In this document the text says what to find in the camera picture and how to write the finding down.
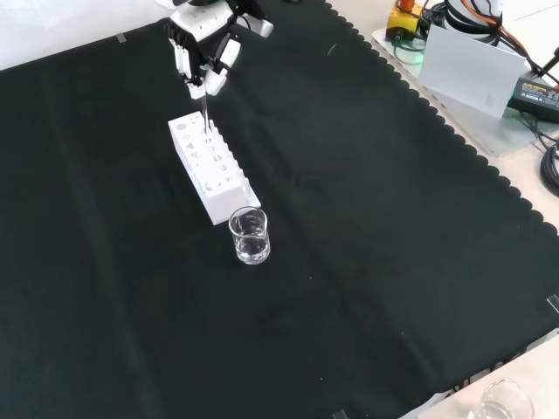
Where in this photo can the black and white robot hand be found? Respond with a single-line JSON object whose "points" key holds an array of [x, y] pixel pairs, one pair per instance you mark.
{"points": [[198, 24]]}

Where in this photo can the clear glass rod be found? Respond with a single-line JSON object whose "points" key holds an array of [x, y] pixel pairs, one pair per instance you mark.
{"points": [[204, 113]]}

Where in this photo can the white test tube rack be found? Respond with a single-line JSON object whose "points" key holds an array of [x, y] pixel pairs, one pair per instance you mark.
{"points": [[218, 192]]}

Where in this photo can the clear cloth clip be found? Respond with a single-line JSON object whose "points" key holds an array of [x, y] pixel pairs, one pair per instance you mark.
{"points": [[122, 38], [340, 414], [553, 304]]}

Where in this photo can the yellow stop button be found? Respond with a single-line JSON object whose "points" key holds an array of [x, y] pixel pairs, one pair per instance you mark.
{"points": [[404, 19]]}

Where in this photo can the clear glass beaker with water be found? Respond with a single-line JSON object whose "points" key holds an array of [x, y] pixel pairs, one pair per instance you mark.
{"points": [[251, 244]]}

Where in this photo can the black bench cloth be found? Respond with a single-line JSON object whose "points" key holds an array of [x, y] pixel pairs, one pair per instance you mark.
{"points": [[349, 218]]}

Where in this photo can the grey mounting plate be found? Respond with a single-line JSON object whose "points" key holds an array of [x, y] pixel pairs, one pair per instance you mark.
{"points": [[493, 136]]}

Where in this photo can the black power adapter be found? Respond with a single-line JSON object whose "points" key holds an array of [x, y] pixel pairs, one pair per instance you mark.
{"points": [[535, 94]]}

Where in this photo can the clear round glass vessel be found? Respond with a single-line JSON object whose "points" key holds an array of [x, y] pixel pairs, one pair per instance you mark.
{"points": [[502, 401]]}

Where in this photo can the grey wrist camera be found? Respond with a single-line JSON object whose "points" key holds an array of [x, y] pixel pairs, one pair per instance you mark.
{"points": [[261, 27]]}

